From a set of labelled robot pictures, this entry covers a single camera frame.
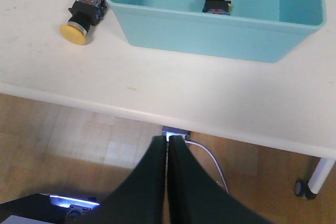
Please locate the white table leg with caster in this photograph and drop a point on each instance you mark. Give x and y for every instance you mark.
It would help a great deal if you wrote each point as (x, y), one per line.
(309, 189)

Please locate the black device with blue light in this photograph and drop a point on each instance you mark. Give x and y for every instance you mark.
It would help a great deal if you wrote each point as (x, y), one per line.
(49, 208)

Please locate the yellow button lying front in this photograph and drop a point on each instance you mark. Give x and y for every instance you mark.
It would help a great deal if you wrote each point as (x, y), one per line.
(84, 15)

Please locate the light blue plastic box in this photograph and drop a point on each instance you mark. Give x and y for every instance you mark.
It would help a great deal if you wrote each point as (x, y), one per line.
(257, 30)

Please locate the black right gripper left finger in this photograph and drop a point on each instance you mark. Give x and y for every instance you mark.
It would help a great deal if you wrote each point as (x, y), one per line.
(139, 199)

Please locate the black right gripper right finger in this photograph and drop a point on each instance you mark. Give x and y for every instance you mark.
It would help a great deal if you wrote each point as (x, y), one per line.
(193, 195)

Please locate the grey bracket under table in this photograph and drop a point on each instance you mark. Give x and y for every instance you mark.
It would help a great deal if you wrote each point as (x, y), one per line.
(170, 131)

